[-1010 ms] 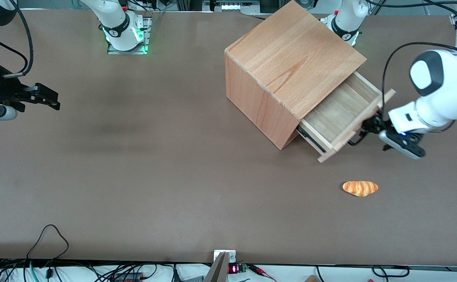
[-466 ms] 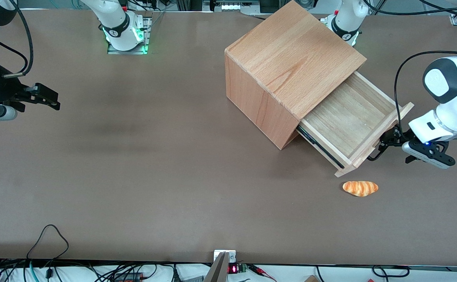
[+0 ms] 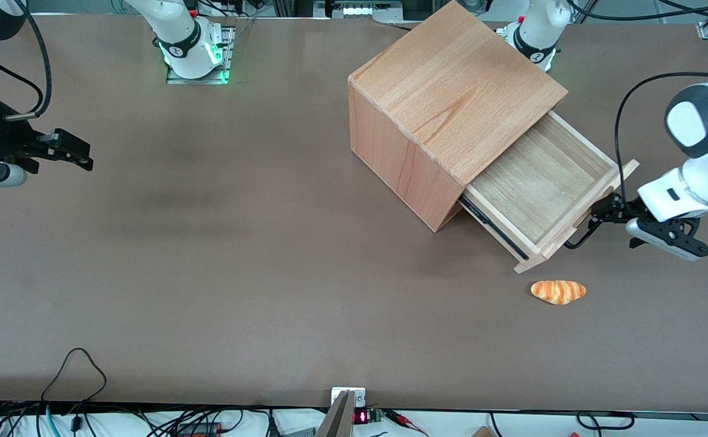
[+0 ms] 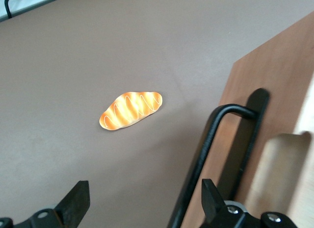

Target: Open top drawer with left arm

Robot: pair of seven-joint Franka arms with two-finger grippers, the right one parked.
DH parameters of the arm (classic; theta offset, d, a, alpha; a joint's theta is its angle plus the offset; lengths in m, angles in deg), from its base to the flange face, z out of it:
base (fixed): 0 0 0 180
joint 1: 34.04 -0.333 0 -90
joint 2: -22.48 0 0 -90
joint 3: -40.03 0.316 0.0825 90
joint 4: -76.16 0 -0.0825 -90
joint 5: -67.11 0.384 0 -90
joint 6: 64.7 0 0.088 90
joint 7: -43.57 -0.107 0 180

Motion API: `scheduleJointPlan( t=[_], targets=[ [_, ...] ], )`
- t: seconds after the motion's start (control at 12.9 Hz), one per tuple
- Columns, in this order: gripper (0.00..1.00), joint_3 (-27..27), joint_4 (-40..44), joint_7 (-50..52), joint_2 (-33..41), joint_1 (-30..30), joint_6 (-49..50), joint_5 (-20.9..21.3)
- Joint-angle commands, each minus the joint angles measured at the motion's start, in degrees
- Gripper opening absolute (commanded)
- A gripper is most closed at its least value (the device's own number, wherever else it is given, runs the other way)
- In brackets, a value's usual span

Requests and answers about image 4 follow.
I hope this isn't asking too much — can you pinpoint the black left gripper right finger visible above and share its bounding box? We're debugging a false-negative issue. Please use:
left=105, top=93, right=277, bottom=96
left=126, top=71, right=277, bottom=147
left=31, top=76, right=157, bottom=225
left=201, top=178, right=249, bottom=228

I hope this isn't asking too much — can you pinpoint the beech wood drawer cabinet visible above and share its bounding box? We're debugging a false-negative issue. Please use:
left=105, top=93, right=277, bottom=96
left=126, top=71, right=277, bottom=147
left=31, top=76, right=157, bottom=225
left=245, top=72, right=314, bottom=228

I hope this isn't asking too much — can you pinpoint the black flat-lying cable loop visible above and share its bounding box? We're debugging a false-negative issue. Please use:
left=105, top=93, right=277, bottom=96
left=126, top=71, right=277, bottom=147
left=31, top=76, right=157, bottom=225
left=4, top=0, right=72, bottom=19

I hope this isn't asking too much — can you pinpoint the orange striped toy bread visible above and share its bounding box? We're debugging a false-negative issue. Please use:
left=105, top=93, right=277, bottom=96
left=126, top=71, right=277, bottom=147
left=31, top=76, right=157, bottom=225
left=99, top=91, right=163, bottom=131

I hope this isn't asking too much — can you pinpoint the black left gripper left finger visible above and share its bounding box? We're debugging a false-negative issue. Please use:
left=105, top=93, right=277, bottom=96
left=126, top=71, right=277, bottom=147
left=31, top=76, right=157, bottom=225
left=28, top=180, right=90, bottom=228

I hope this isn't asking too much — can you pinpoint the wooden drawer with black handle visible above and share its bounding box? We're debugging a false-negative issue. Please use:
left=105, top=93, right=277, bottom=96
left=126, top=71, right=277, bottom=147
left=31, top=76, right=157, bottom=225
left=168, top=11, right=314, bottom=228

